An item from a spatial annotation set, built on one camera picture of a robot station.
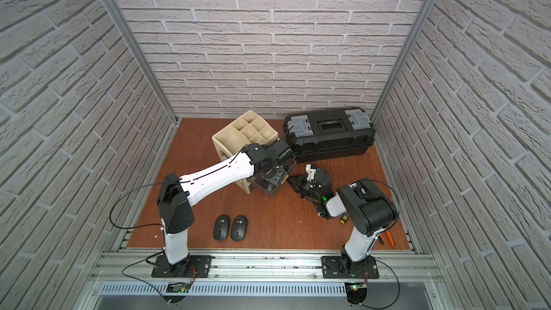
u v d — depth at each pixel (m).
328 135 0.92
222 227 0.81
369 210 0.48
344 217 0.83
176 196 0.51
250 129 0.82
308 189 0.80
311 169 0.87
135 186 0.94
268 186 0.83
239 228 0.81
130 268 0.62
